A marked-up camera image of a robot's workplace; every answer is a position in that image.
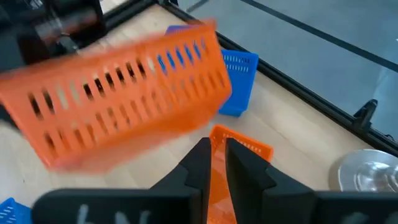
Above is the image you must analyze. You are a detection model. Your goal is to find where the orange plastic slotted basket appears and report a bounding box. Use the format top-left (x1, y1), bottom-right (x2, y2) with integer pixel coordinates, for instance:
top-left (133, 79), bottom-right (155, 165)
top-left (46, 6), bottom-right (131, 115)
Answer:
top-left (206, 124), bottom-right (275, 224)
top-left (0, 19), bottom-right (233, 174)

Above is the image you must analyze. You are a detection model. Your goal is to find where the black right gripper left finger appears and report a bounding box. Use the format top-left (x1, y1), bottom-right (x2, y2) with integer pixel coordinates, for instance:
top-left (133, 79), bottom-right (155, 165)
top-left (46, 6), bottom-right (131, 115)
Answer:
top-left (148, 137), bottom-right (213, 224)

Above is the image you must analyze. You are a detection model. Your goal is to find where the black metal table frame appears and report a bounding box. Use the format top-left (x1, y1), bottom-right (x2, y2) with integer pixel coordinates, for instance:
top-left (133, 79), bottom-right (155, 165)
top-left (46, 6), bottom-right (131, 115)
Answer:
top-left (102, 0), bottom-right (398, 158)

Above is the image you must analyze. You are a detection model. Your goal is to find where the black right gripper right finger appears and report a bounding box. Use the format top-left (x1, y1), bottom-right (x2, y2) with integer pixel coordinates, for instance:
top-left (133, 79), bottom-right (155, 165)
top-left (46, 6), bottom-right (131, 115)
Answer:
top-left (224, 138), bottom-right (315, 224)

